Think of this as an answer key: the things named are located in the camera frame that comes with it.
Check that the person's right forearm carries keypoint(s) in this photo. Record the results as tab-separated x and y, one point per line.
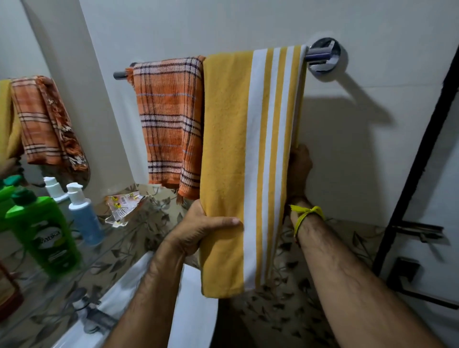
344	283

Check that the yellow white striped towel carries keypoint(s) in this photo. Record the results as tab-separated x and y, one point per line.
244	172

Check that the wall mirror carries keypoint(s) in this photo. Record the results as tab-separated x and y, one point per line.
32	125

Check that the chrome faucet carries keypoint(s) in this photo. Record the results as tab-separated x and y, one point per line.
91	312

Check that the person's right hand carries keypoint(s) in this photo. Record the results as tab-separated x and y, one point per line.
298	172

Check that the black door latch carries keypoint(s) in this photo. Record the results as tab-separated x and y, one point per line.
417	258

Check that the person's left forearm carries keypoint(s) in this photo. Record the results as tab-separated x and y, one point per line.
150	301

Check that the blue white-capped bottle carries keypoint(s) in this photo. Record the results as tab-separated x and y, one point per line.
84	215

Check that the brown bottle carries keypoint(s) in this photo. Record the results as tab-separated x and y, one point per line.
10	294

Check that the person's left hand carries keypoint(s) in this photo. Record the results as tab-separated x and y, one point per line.
188	229

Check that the yellow wrist thread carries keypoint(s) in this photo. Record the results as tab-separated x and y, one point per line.
304	215

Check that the orange plaid towel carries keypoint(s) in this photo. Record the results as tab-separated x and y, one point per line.
168	122

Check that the green shampoo bottle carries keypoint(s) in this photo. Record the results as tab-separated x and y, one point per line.
43	233

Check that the crumpled sachet wrapper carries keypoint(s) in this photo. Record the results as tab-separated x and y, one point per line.
122	206

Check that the white washbasin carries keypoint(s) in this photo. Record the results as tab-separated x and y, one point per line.
172	308

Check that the person's left thumb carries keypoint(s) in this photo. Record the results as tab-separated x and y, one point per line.
224	222

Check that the chrome towel bar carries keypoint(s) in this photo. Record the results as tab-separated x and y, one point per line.
322	55

